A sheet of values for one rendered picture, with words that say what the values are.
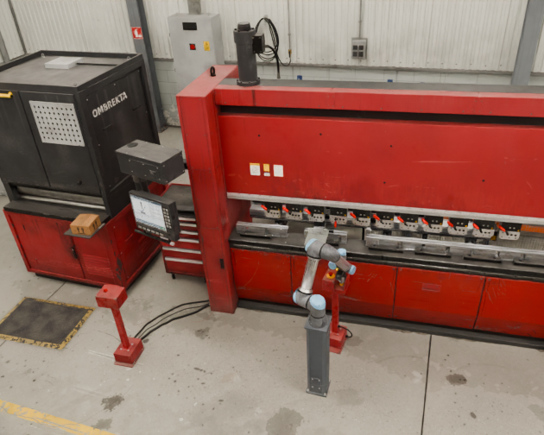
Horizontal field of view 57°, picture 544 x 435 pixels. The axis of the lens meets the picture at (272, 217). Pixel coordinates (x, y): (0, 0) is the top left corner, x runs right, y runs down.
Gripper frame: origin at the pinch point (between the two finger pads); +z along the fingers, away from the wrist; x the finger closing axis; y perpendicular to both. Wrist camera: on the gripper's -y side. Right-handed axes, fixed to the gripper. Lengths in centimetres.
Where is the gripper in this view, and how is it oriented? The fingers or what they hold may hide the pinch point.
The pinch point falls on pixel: (341, 282)
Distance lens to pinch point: 439.0
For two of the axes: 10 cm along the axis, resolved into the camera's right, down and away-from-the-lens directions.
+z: 0.9, 7.9, 6.0
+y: 4.0, -5.8, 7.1
